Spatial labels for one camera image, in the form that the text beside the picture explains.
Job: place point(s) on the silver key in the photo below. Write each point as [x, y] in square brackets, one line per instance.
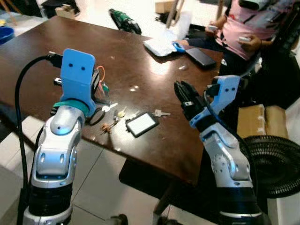
[108, 107]
[161, 113]

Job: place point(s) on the black framed white card holder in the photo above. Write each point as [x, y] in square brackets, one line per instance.
[142, 124]

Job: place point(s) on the taped cardboard box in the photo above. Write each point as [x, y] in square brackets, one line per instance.
[260, 121]

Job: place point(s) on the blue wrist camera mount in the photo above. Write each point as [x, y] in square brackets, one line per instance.
[77, 77]
[225, 91]

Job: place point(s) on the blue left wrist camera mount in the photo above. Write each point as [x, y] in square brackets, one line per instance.
[77, 77]

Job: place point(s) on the person in pink shirt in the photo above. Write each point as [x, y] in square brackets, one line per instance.
[239, 28]

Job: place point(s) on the white headset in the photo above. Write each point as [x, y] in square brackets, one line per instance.
[253, 4]

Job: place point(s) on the white cloth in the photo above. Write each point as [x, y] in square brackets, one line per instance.
[159, 46]

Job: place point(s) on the green black power drill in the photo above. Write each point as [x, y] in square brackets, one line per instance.
[124, 21]

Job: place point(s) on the black phone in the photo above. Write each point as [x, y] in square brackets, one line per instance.
[200, 57]

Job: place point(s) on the small cardboard box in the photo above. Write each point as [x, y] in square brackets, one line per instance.
[165, 6]

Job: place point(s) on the brown key fob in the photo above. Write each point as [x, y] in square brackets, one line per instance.
[108, 126]

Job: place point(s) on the small blue object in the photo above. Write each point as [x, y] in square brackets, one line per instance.
[178, 46]

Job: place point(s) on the black round fan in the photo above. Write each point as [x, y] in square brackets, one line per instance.
[274, 164]

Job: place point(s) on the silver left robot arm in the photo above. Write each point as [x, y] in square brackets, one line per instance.
[56, 150]

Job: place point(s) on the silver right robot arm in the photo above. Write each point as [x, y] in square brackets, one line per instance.
[229, 164]

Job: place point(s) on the blue bowl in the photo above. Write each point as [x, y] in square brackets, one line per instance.
[5, 35]

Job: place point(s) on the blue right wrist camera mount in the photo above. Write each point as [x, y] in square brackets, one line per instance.
[225, 91]

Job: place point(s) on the gold key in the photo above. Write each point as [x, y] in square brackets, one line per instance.
[121, 113]

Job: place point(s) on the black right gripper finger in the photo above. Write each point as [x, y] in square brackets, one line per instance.
[179, 93]
[189, 91]

